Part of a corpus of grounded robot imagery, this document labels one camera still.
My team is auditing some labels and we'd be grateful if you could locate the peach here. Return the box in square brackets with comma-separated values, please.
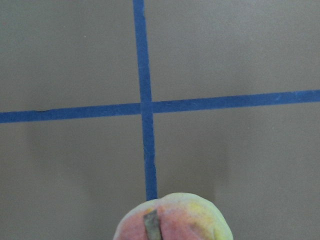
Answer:
[113, 192, 234, 240]

